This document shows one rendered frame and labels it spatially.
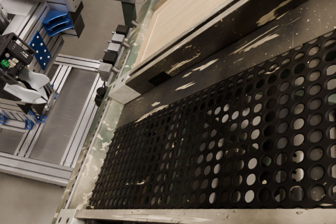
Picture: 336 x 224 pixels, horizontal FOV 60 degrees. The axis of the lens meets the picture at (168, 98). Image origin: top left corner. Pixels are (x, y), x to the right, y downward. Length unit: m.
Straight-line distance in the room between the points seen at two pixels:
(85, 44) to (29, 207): 1.30
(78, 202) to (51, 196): 1.02
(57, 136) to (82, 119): 0.17
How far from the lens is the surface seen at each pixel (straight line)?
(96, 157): 1.02
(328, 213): 0.32
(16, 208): 2.07
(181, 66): 0.81
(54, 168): 1.81
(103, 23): 2.67
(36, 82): 0.63
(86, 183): 1.00
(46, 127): 1.94
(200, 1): 1.00
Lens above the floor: 1.83
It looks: 59 degrees down
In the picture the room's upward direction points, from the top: straight up
